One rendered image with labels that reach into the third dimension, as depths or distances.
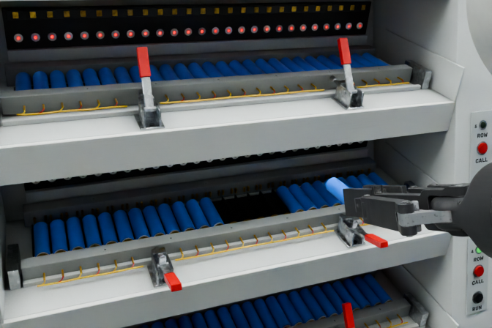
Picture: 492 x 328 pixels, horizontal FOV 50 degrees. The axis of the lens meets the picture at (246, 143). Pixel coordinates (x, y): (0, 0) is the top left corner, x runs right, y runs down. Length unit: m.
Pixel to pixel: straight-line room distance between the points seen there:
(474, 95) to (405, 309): 0.35
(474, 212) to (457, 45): 0.42
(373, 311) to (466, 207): 0.51
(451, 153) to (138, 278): 0.47
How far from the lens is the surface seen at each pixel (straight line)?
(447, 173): 0.83
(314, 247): 0.74
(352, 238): 0.74
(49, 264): 0.68
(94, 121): 0.64
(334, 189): 0.62
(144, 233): 0.71
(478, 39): 0.23
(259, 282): 0.70
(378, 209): 0.47
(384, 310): 0.91
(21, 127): 0.64
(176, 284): 0.60
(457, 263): 0.87
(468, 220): 0.41
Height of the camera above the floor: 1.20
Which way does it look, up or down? 10 degrees down
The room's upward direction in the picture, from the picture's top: 3 degrees counter-clockwise
